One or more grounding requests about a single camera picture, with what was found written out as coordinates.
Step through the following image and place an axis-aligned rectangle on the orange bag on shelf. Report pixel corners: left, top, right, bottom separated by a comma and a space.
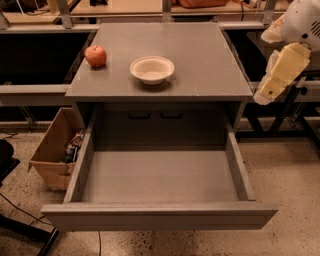
176, 0, 229, 9

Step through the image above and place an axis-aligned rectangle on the red apple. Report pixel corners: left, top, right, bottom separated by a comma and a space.
85, 45, 107, 68

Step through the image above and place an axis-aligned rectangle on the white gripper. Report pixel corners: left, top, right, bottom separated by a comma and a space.
259, 0, 320, 100

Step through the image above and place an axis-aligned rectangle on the white paper bowl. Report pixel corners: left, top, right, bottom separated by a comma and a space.
130, 56, 175, 85

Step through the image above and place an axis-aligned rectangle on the open grey top drawer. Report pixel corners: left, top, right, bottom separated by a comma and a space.
42, 105, 278, 231

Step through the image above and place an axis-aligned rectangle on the grey drawer cabinet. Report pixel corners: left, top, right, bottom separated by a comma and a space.
67, 23, 252, 150

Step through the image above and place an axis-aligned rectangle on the brown cardboard box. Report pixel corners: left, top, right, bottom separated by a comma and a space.
29, 107, 81, 190

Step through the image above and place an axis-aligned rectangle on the black chair base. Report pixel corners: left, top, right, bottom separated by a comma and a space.
0, 139, 60, 256

